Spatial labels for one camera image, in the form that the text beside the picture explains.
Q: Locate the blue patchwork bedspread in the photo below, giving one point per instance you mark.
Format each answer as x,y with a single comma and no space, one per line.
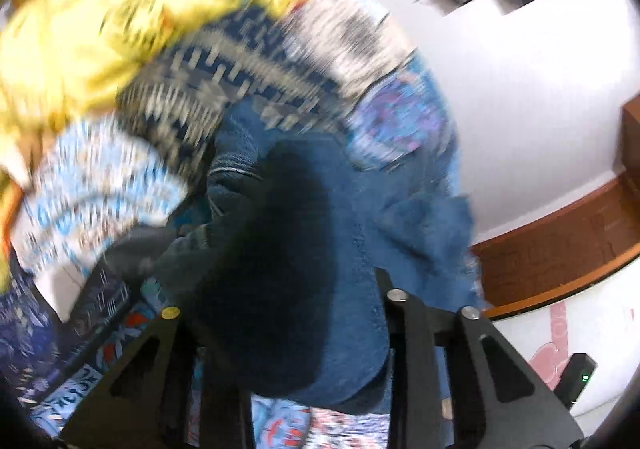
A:
85,209

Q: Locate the white sliding door pink pattern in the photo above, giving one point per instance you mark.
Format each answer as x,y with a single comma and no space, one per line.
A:
540,344

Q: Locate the blue denim jacket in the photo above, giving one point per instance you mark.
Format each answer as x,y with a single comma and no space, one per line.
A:
280,254

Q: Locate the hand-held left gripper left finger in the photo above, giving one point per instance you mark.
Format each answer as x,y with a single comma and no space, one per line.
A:
225,404

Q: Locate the yellow printed blanket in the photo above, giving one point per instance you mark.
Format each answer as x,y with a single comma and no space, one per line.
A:
75,44

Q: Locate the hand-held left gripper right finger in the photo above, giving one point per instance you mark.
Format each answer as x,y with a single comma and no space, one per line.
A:
415,354

